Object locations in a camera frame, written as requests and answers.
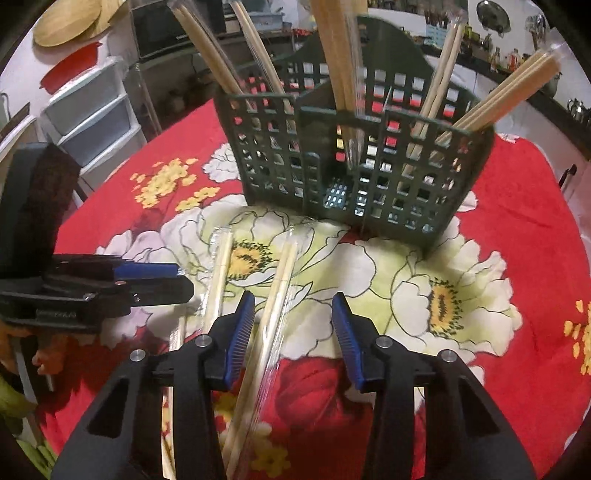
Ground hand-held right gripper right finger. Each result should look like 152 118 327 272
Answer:
331 291 537 480

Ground wooden chopsticks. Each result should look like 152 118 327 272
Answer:
159 311 188 480
220 226 301 480
308 0 371 168
431 43 565 149
198 226 236 331
167 0 259 139
228 0 297 132
411 11 468 141

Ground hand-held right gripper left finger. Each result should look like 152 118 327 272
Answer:
51 291 257 480

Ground steel pot lid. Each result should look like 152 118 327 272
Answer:
475 0 513 34

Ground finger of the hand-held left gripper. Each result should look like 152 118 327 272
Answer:
50 254 182 283
45 276 195 308

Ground round wooden board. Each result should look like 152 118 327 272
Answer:
32 0 103 48

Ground black kitchen countertop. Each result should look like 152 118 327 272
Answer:
465 59 591 155

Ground red plastic lid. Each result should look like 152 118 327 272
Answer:
39 40 105 93

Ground red floral tablecloth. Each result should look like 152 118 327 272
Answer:
34 99 591 480

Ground black microwave oven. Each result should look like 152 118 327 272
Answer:
136 2 228 62

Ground small steel kettle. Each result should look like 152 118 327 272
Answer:
567 96 591 121

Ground white plastic drawer unit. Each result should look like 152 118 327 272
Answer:
43 57 154 168

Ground green plastic utensil basket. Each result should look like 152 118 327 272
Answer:
215 16 498 253

